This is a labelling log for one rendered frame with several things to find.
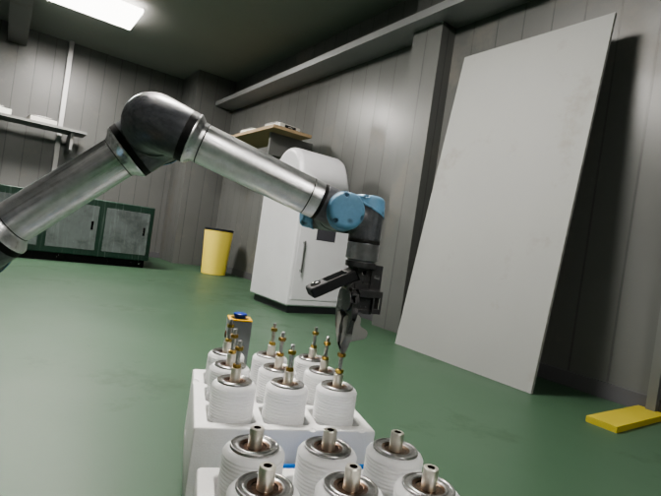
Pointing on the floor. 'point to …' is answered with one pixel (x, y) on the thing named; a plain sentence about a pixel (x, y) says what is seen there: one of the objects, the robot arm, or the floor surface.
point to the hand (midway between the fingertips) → (339, 345)
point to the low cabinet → (94, 234)
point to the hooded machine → (298, 245)
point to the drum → (215, 251)
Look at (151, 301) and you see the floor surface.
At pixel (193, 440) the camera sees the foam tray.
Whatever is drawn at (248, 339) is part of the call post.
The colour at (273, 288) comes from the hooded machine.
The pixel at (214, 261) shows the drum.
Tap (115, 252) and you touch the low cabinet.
